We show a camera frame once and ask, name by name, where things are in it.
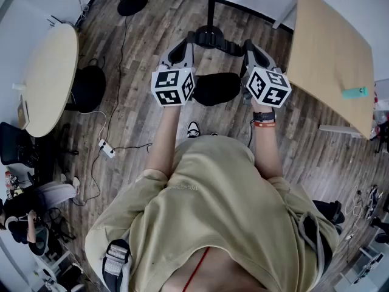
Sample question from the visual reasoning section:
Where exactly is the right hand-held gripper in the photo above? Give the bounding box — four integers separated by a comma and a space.
241, 39, 292, 106

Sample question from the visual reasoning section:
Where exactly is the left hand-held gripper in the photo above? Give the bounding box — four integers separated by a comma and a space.
151, 30, 197, 106

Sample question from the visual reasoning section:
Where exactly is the person's right forearm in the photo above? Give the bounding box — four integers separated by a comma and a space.
250, 98, 285, 179

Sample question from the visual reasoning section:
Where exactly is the person's left forearm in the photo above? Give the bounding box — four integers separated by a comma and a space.
145, 103, 183, 176

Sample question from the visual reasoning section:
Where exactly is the black wristwatch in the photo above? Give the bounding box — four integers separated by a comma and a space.
252, 109, 277, 123

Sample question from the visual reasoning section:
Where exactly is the rectangular wooden table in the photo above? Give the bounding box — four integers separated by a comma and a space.
272, 0, 376, 141

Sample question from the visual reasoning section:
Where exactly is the white and black sneaker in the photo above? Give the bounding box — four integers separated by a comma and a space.
186, 120, 202, 139

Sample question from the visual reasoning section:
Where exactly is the teal marker pen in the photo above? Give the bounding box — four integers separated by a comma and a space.
340, 86, 370, 100

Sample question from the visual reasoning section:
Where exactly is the black router with antennas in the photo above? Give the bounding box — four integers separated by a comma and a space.
45, 15, 77, 27

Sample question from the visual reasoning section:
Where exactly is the white power strip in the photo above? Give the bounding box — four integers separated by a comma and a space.
97, 138, 117, 159

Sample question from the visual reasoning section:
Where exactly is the round wooden table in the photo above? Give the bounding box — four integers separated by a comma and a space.
23, 23, 80, 138

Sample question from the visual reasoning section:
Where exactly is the beige t-shirt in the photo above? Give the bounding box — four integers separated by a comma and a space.
84, 134, 340, 292

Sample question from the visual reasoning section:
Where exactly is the brown book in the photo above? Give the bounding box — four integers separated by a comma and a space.
16, 97, 31, 131

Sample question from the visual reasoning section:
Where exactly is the black office chair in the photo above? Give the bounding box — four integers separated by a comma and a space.
0, 122, 35, 167

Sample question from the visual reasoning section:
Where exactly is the white desk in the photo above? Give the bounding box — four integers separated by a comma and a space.
339, 244, 389, 286

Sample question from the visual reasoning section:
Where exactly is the long black cable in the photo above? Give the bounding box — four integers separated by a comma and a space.
71, 14, 129, 207

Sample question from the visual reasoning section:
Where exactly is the black bag with loop handles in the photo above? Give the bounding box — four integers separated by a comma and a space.
71, 57, 107, 114

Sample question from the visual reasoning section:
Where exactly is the white cable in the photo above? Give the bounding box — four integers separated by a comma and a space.
90, 110, 108, 141

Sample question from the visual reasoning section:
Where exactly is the short black cable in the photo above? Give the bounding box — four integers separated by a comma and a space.
113, 142, 153, 153

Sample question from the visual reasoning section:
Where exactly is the tangle of cables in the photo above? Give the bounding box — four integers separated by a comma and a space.
344, 183, 384, 222

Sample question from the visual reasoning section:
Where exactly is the red cord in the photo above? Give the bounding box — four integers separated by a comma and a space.
182, 246, 211, 292

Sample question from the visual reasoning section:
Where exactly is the grey harness strap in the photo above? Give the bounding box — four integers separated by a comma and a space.
102, 238, 133, 292

